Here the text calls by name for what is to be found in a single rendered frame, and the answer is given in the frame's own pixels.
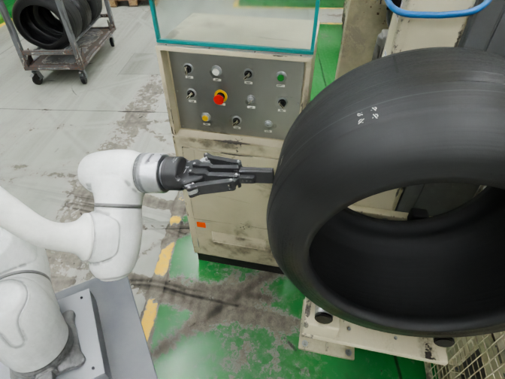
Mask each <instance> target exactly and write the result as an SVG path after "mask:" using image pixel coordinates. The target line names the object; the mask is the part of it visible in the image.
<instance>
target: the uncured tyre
mask: <svg viewBox="0 0 505 379"><path fill-rule="evenodd" d="M392 56H395V58H396V62H397V65H398V70H399V73H396V70H395V64H394V60H393V57H392ZM379 104H381V108H382V113H383V118H382V119H379V120H375V121H373V122H370V123H366V124H364V125H362V126H359V127H355V123H354V119H353V114H355V113H357V112H359V111H363V110H364V109H367V108H370V107H373V106H375V105H379ZM284 153H285V155H284V158H283V162H282V164H281V165H280V167H279V164H280V160H281V158H282V157H283V154H284ZM278 168H279V169H278ZM428 183H470V184H478V185H483V186H487V187H486V188H485V189H484V190H483V191H481V192H480V193H479V194H478V195H476V196H475V197H473V198H472V199H471V200H470V201H468V202H466V203H464V204H463V205H461V206H459V207H457V208H455V209H452V210H450V211H447V212H446V213H443V214H439V215H436V216H433V217H428V218H423V219H418V220H382V219H378V218H374V217H369V216H366V215H363V214H360V213H358V212H356V211H354V210H352V209H350V208H348V207H349V206H350V205H352V204H354V203H356V202H358V201H361V200H362V199H366V198H367V197H370V196H373V195H376V194H378V193H383V192H385V191H389V190H394V189H397V188H401V187H406V186H414V185H420V184H428ZM266 220H267V229H268V240H269V245H270V248H271V252H272V254H273V256H274V258H275V260H276V262H277V264H278V266H279V267H280V269H281V270H282V272H283V273H284V275H285V276H287V278H288V279H289V280H290V281H291V282H292V283H293V284H294V285H295V286H296V287H297V288H298V289H299V290H300V291H301V292H302V293H303V294H304V295H305V296H306V297H307V298H308V299H309V300H310V301H311V302H313V303H314V304H315V305H317V306H319V307H320V308H321V309H323V310H325V311H327V312H328V313H330V314H332V315H334V316H336V317H339V318H340V319H342V320H345V321H347V322H350V323H353V324H355V325H358V326H362V327H365V328H368V329H373V330H376V331H380V332H387V333H391V334H396V335H405V336H413V337H423V338H458V337H468V336H476V335H487V334H491V333H496V332H503V331H505V56H502V55H499V54H496V53H490V52H486V51H482V50H475V49H470V48H463V47H426V48H419V49H414V50H406V51H402V52H399V53H393V54H390V55H387V56H384V57H381V58H378V59H375V60H373V61H370V62H367V63H365V64H363V65H360V66H359V67H357V68H354V69H353V70H351V71H349V72H347V73H345V74H344V75H342V76H341V77H339V78H338V79H336V80H335V81H333V82H332V83H330V84H329V85H328V86H327V87H326V88H324V89H323V90H322V91H321V92H320V93H319V94H318V95H317V96H316V97H315V98H314V99H313V100H312V101H311V102H310V103H309V104H308V105H307V106H306V107H305V108H304V109H303V111H302V112H301V113H300V114H299V115H298V117H297V118H296V120H295V121H294V123H293V124H292V126H291V128H290V129H289V131H288V133H287V135H286V138H285V140H284V142H283V146H282V149H281V152H280V158H279V161H278V164H277V170H276V173H275V176H274V182H273V185H272V188H271V194H270V197H269V200H268V207H267V215H266Z"/></svg>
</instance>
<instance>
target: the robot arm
mask: <svg viewBox="0 0 505 379"><path fill-rule="evenodd" d="M77 176H78V179H79V181H80V182H81V184H82V185H83V186H84V187H85V188H86V189H88V190H89V191H90V192H92V193H93V196H94V201H95V207H94V211H92V212H90V213H85V214H83V215H82V216H81V217H80V218H79V219H78V220H75V221H73V222H70V223H57V222H53V221H51V220H48V219H46V218H44V217H42V216H41V215H39V214H37V213H35V212H34V211H33V210H32V209H31V208H29V207H28V206H26V205H25V204H23V203H22V202H21V201H20V200H19V199H17V198H15V197H14V196H12V195H11V194H10V193H9V192H8V191H6V190H5V189H3V188H2V187H1V186H0V362H1V363H2V364H4V365H6V366H7V367H9V369H10V379H56V377H57V376H59V375H61V374H63V373H65V372H67V371H69V370H71V369H73V368H79V367H81V366H82V365H84V363H85V362H86V357H85V356H84V355H83V353H82V351H81V348H80V342H79V338H78V335H77V329H76V326H75V317H76V314H75V312H74V311H73V310H68V311H66V312H64V313H63V314H61V312H60V307H59V304H58V302H57V299H56V296H55V293H54V291H53V287H52V284H51V273H50V264H49V261H48V258H47V253H46V250H45V249H48V250H56V251H62V252H68V253H73V254H75V255H77V256H78V257H79V258H80V259H81V260H82V261H88V262H89V270H90V271H91V272H92V274H93V275H94V276H95V277H96V278H98V279H99V280H102V281H115V280H120V279H123V278H124V277H127V276H128V275H129V273H131V272H132V271H133V269H134V267H135V265H136V263H137V260H138V256H139V253H140V248H141V239H142V230H143V219H142V204H143V200H144V195H145V193H167V192H168V191H169V190H176V191H182V190H187V193H188V195H189V197H190V198H193V197H196V196H199V195H204V194H210V193H221V192H228V191H234V190H236V186H238V188H240V187H241V186H242V185H241V184H242V183H273V182H274V168H256V167H243V166H242V163H241V160H239V159H231V158H226V157H221V156H213V155H211V154H209V153H204V158H202V159H200V160H199V159H194V160H190V161H189V160H188V159H186V158H184V157H182V156H169V155H168V154H166V153H139V152H137V151H135V150H103V151H99V152H95V153H91V154H89V155H87V156H85V157H84V158H83V159H82V160H81V162H80V164H79V166H78V169H77Z"/></svg>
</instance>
